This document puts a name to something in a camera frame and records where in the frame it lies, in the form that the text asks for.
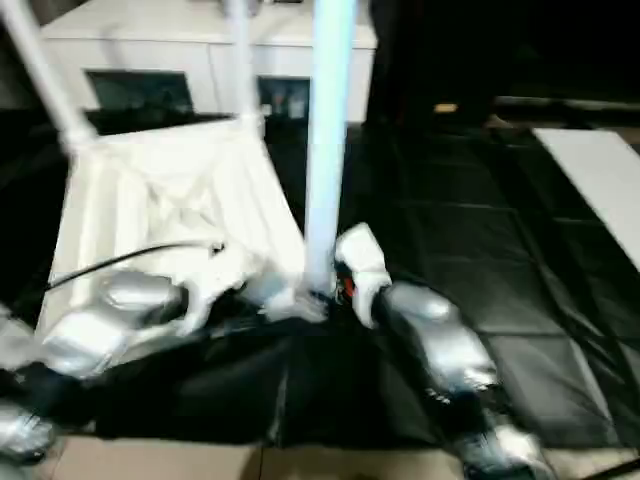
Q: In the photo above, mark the white plastic table top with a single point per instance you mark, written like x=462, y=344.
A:
x=175, y=190

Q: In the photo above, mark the white plastic table leg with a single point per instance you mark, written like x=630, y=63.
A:
x=327, y=125
x=45, y=75
x=242, y=60

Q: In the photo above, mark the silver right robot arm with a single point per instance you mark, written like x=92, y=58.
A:
x=440, y=340

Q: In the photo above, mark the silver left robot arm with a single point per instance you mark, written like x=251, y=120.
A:
x=100, y=325

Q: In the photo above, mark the black mat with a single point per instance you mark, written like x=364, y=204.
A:
x=475, y=225

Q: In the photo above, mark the black speaker with yellow label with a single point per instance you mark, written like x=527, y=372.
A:
x=445, y=107

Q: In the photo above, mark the white cabinet with glass doors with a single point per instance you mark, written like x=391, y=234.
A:
x=150, y=50

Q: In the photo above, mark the white side table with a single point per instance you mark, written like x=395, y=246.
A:
x=600, y=175

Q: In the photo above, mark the brown low console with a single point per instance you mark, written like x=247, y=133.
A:
x=565, y=102

